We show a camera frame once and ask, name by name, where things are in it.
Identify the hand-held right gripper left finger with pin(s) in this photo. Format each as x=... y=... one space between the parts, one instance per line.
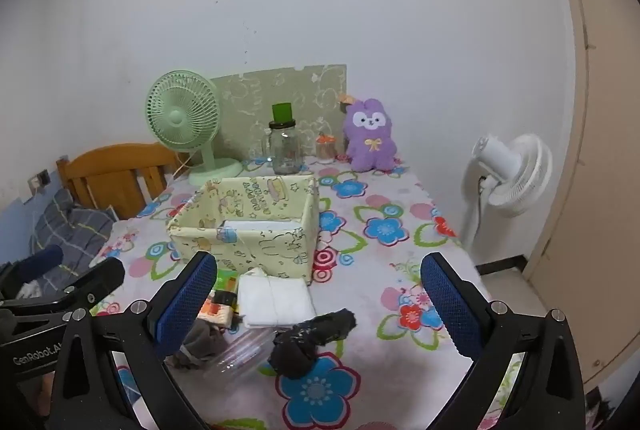
x=187 y=305

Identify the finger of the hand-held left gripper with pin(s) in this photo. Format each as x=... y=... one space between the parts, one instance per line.
x=102 y=277
x=45 y=259

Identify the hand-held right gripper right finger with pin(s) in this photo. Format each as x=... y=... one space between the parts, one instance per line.
x=450 y=310

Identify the cartoon print snack box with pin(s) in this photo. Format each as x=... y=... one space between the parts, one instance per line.
x=217 y=310

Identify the grey cloth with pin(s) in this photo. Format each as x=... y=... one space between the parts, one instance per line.
x=200 y=342

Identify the clear plastic bag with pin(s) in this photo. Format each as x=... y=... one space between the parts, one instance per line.
x=240 y=352

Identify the white cloth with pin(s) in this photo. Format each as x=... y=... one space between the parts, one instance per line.
x=27 y=290
x=275 y=300

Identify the yellow patterned fabric box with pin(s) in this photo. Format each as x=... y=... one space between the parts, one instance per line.
x=280 y=250

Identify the white crumpled cloth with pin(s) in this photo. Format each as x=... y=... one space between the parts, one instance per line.
x=27 y=290

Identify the grey plaid pillow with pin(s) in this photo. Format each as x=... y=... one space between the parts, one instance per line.
x=75 y=225

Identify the floral tablecloth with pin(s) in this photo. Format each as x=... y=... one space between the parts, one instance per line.
x=360 y=320

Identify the wooden bed headboard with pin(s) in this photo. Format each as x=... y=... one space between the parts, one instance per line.
x=100 y=169

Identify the white standing fan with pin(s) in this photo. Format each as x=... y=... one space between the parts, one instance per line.
x=520 y=180

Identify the green desk fan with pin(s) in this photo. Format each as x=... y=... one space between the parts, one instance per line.
x=175 y=117

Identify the glass jar green lid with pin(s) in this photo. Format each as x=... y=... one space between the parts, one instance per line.
x=285 y=149

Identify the purple plush toy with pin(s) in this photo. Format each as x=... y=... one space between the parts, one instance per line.
x=370 y=144

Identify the small jar orange lid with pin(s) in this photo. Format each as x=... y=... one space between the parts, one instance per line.
x=325 y=152

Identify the beige door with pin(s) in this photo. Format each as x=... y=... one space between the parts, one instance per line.
x=600 y=159

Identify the green patterned board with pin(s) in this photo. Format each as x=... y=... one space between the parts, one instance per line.
x=300 y=89

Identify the light blue wall panel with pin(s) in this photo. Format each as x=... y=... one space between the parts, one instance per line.
x=15 y=220

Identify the wall socket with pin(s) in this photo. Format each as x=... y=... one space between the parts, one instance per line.
x=40 y=180

